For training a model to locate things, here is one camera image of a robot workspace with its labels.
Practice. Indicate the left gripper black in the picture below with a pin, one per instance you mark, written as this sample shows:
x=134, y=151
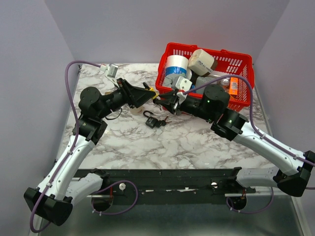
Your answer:
x=135, y=97

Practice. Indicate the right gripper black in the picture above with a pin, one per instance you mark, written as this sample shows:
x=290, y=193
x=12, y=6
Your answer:
x=172, y=106

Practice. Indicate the yellow black padlock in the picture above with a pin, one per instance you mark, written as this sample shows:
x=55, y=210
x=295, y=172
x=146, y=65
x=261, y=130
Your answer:
x=147, y=87

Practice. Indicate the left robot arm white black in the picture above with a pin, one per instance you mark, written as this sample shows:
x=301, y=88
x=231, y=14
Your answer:
x=54, y=198

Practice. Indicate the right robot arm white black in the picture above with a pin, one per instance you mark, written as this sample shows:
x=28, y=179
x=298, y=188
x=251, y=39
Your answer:
x=292, y=168

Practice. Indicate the grey wrapped paper roll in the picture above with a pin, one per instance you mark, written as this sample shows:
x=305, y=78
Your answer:
x=170, y=80

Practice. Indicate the beige pump lotion bottle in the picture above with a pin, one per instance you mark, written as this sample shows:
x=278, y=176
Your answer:
x=136, y=111

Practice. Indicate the white blue paper roll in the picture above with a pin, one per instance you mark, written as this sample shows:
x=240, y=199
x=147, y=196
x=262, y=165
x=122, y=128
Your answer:
x=176, y=64

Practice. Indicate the silver can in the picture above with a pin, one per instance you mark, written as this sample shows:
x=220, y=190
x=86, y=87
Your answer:
x=225, y=82

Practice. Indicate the orange box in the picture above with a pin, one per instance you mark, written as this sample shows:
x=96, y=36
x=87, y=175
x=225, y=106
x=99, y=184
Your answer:
x=233, y=89

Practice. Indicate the red plastic shopping basket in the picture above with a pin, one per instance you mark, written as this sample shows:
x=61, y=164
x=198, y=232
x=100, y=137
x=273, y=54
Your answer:
x=228, y=61

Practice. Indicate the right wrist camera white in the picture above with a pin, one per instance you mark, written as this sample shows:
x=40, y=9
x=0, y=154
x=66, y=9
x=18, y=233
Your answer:
x=181, y=83

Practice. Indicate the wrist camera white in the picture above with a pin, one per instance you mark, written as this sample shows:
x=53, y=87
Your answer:
x=181, y=83
x=109, y=69

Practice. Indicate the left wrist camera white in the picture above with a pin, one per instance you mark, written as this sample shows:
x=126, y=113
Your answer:
x=109, y=69

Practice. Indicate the black mounting rail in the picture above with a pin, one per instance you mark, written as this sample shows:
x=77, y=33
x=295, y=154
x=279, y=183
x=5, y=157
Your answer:
x=174, y=186

